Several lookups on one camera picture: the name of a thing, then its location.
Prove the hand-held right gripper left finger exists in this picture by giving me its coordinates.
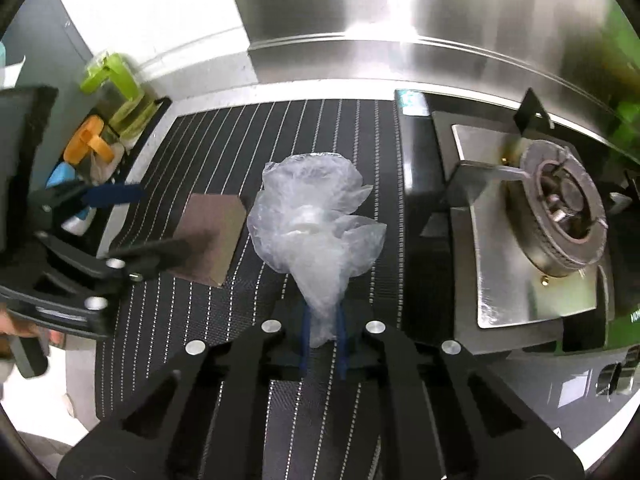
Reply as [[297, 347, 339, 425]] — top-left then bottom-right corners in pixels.
[[57, 305, 313, 480]]

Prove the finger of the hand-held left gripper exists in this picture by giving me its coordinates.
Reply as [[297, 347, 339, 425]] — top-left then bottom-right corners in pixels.
[[27, 182, 147, 223], [0, 230, 193, 338]]

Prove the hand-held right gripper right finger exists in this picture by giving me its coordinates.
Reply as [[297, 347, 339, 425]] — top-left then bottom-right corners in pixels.
[[335, 305, 586, 480]]

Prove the brown rectangular block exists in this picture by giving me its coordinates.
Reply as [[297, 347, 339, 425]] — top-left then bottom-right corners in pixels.
[[165, 192, 247, 288]]

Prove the clear plastic bag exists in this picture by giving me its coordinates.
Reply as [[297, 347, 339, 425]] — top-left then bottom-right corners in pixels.
[[246, 151, 388, 348]]

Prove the person's left hand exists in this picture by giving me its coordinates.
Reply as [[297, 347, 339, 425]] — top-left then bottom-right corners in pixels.
[[0, 305, 48, 358]]

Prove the clear container with blue lid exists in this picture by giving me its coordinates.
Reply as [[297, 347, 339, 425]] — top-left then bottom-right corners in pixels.
[[46, 160, 98, 236]]

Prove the clear container with orange lid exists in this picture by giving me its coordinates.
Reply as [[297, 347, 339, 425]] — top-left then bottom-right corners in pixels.
[[62, 115, 123, 186]]

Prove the black tray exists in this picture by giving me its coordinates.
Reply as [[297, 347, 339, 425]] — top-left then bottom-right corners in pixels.
[[60, 95, 173, 241]]

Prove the clear pitcher with green lid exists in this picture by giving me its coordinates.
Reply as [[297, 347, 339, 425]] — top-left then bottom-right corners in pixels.
[[80, 52, 156, 141]]

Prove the black striped mat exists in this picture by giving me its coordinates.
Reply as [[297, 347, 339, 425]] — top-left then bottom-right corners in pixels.
[[95, 97, 408, 480]]

